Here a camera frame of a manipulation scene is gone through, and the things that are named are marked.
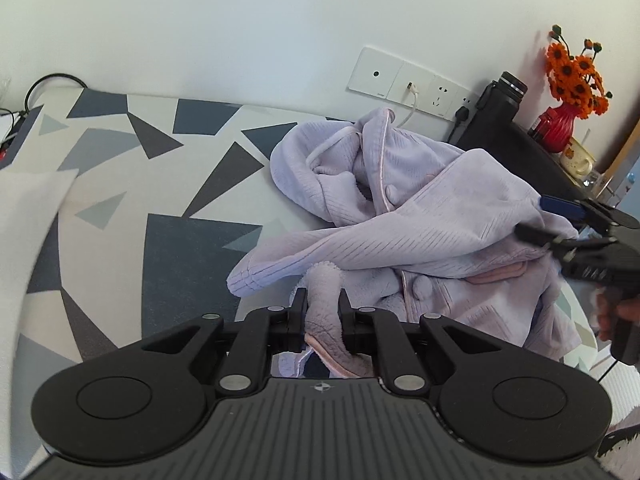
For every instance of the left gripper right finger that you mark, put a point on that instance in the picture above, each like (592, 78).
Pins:
(379, 334)

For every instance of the orange artificial flowers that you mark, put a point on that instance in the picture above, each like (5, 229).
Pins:
(573, 77)

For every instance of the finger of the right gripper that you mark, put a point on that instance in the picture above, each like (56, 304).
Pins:
(558, 245)
(598, 218)

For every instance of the lavender ribbed pajama garment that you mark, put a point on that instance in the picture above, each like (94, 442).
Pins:
(413, 226)

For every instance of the person right hand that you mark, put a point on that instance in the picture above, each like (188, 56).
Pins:
(605, 314)

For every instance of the black nightstand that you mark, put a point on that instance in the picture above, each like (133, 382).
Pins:
(523, 156)

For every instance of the yellow ceramic mug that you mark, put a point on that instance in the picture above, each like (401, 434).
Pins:
(576, 160)

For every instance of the black thermos bottle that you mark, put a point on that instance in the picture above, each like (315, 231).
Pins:
(494, 111)

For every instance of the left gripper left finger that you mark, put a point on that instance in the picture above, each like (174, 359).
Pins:
(263, 334)

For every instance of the black power strip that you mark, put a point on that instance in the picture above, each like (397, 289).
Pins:
(19, 135)

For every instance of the white wall socket panel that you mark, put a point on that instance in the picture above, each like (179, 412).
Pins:
(389, 78)

